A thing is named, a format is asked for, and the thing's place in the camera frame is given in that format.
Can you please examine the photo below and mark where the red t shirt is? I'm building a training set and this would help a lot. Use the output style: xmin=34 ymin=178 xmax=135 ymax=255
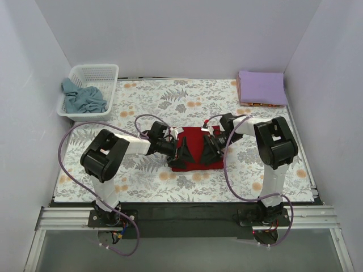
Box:
xmin=171 ymin=127 xmax=223 ymax=172

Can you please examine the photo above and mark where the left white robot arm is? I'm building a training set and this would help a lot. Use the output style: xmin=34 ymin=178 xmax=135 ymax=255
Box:
xmin=80 ymin=121 xmax=195 ymax=227

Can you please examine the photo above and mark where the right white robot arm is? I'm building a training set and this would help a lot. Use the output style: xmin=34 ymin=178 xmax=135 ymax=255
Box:
xmin=200 ymin=113 xmax=298 ymax=226

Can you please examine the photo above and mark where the folded purple t shirt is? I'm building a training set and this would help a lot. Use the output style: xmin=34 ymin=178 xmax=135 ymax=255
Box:
xmin=237 ymin=70 xmax=288 ymax=107

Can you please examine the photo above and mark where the white plastic basket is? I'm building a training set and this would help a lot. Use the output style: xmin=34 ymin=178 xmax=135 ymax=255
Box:
xmin=57 ymin=64 xmax=119 ymax=122

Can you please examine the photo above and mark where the blue-grey t shirt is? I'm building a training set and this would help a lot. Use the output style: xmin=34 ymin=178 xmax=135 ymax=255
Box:
xmin=61 ymin=78 xmax=107 ymax=114

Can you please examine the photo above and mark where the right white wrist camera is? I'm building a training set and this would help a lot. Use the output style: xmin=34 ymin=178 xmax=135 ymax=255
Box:
xmin=201 ymin=120 xmax=214 ymax=135

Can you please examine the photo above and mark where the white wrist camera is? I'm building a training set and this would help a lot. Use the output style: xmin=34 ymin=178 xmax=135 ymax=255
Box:
xmin=201 ymin=120 xmax=214 ymax=135
xmin=169 ymin=127 xmax=184 ymax=141

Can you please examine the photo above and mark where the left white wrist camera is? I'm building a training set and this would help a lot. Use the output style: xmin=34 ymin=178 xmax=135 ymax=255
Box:
xmin=169 ymin=127 xmax=184 ymax=141

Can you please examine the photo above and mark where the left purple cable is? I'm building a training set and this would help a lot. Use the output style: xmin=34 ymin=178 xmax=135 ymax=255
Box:
xmin=58 ymin=114 xmax=171 ymax=257

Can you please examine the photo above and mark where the purple cable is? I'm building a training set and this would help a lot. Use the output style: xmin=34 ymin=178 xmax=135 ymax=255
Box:
xmin=204 ymin=114 xmax=293 ymax=248
xmin=58 ymin=114 xmax=171 ymax=257

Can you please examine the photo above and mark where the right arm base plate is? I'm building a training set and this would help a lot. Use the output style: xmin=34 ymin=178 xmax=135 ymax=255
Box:
xmin=237 ymin=206 xmax=290 ymax=227

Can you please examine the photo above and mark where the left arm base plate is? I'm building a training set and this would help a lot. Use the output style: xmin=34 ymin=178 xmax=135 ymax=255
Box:
xmin=87 ymin=208 xmax=140 ymax=229

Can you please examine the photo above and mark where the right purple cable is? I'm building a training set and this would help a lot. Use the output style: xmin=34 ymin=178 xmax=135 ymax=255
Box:
xmin=204 ymin=114 xmax=293 ymax=248

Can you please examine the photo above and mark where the aluminium rail frame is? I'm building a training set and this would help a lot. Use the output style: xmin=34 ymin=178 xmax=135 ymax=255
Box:
xmin=25 ymin=203 xmax=354 ymax=271

